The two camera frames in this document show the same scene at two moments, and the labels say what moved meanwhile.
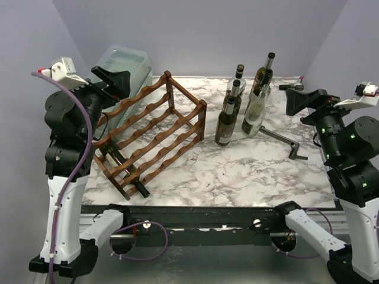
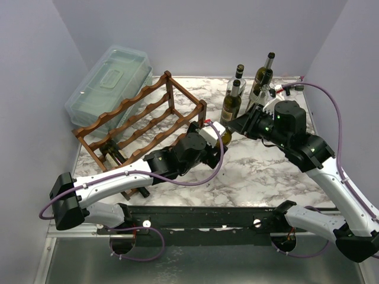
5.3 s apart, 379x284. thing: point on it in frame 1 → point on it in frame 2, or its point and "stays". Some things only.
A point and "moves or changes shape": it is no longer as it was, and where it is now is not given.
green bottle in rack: [116, 157] stays
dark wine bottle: [226, 124] moves or changes shape
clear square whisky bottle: [238, 76] stays
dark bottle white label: [257, 96] stays
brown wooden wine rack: [147, 133] stays
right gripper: [321, 108] → [247, 125]
